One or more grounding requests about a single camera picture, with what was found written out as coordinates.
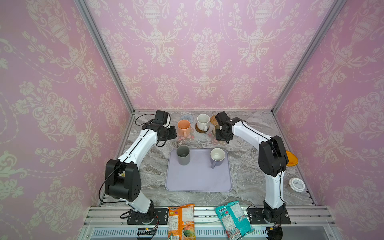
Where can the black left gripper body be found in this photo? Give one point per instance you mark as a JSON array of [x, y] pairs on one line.
[[169, 133]]

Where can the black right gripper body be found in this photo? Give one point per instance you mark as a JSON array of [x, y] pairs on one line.
[[222, 134]]

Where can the beige yellow mug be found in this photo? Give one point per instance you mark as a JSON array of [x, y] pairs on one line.
[[214, 130]]

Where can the pink flower silicone coaster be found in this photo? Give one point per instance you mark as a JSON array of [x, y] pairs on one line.
[[215, 142]]

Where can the peach orange mug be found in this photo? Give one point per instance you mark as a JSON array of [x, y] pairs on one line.
[[184, 128]]

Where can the lavender mug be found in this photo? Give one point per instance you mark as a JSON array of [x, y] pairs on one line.
[[217, 157]]

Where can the brown wooden round coaster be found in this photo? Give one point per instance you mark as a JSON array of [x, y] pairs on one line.
[[201, 131]]

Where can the grey mug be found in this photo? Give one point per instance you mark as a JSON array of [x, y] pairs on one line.
[[183, 155]]

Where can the white mug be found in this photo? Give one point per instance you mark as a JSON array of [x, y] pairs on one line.
[[203, 121]]

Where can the blue woven round coaster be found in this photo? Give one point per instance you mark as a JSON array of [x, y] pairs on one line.
[[187, 117]]

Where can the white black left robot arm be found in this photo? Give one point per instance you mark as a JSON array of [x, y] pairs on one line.
[[122, 176]]

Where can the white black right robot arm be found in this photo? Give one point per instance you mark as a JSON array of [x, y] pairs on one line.
[[272, 161]]

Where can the woven rattan round coaster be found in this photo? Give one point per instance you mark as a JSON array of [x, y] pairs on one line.
[[213, 121]]

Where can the lavender silicone tray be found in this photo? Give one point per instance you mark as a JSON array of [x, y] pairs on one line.
[[198, 175]]

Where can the orange snack bag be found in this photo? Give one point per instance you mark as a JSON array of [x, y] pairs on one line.
[[181, 223]]

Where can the teal snack bag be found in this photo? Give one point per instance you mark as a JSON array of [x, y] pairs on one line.
[[234, 220]]

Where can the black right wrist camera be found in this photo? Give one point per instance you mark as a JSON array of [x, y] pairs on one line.
[[223, 119]]

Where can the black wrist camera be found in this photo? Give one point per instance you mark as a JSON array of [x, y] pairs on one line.
[[161, 120], [223, 119]]

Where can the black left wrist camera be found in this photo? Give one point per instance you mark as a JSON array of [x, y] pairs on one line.
[[161, 120]]

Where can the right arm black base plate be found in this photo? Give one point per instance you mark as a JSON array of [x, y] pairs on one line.
[[257, 217]]

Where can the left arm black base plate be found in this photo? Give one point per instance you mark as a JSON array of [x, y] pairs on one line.
[[162, 216]]

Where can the aluminium front rail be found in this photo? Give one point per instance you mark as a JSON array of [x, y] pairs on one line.
[[300, 216]]

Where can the aluminium frame post left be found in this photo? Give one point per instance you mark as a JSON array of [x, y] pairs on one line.
[[101, 46]]

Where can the aluminium frame post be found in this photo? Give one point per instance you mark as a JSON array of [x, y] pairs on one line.
[[319, 35], [101, 46]]

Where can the aluminium frame post right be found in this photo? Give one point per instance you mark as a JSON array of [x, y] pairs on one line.
[[319, 35]]

